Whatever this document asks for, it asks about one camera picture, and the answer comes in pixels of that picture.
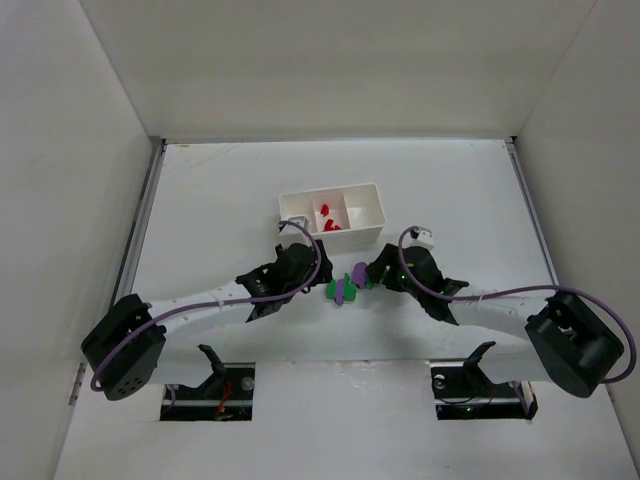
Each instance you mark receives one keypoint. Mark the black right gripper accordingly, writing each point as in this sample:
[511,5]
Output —
[382,268]

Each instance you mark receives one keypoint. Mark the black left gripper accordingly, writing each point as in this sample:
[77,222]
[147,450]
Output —
[316,264]

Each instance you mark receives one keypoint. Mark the red round lego piece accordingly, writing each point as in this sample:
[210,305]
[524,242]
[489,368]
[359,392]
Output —
[328,225]

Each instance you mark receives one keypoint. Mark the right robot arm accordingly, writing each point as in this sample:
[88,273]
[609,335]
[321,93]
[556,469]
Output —
[565,341]

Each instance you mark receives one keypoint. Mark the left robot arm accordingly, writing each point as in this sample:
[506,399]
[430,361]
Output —
[125,347]

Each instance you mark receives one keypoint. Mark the white three-compartment container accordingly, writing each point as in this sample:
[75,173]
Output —
[356,208]

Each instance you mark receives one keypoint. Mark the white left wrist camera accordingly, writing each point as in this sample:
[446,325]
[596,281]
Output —
[296,225]

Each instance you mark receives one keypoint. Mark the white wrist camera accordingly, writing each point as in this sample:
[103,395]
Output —
[421,237]
[296,225]

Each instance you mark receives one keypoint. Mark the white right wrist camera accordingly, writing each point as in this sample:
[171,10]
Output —
[421,237]

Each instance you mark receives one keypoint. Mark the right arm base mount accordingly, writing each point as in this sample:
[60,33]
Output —
[463,392]

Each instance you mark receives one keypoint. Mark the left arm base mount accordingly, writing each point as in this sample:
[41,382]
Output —
[225,395]

